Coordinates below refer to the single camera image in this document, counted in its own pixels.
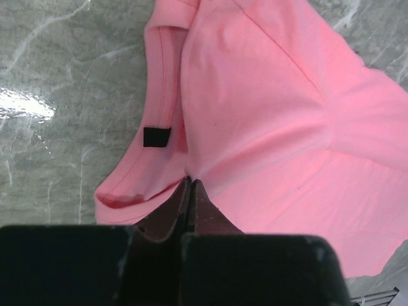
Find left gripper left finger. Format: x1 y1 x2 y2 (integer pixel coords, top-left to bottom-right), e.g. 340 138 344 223
133 177 193 242

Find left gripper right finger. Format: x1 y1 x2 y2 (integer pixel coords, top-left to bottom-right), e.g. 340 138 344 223
187 180 244 235

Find pink t shirt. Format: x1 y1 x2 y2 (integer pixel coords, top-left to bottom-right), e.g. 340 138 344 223
94 1 407 278

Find aluminium rail frame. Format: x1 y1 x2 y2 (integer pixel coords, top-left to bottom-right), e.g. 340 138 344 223
351 287 400 306

